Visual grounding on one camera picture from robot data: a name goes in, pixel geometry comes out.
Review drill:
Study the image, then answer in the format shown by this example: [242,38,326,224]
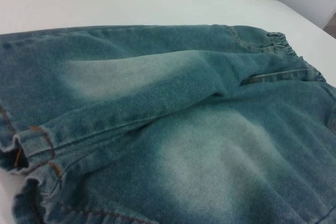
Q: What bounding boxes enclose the blue denim shorts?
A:
[0,23,336,224]

